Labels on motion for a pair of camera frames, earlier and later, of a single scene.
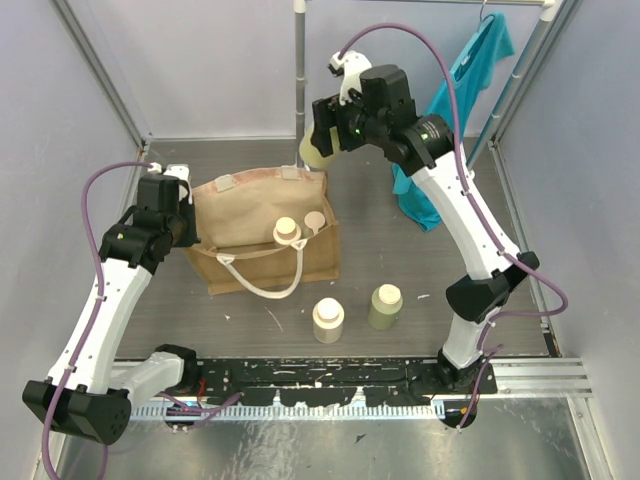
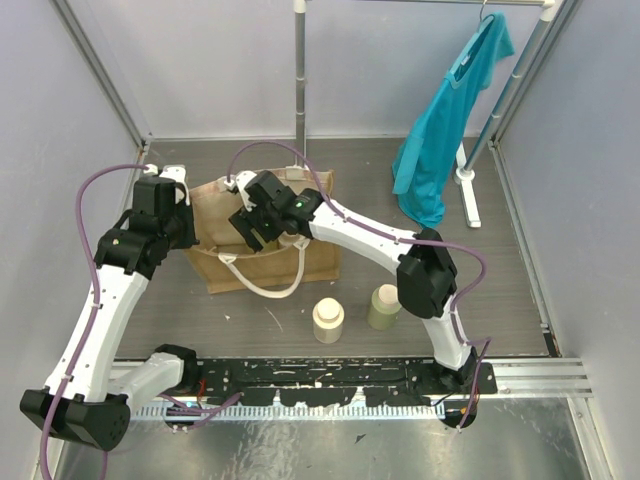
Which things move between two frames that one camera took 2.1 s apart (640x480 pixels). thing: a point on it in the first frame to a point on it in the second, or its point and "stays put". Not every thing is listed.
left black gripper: [185, 230] stays put
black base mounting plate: [332, 382] stays put
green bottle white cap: [312, 156] to [271, 246]
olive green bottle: [386, 302] stays put
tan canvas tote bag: [236, 217] stays put
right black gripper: [325, 115] to [244, 220]
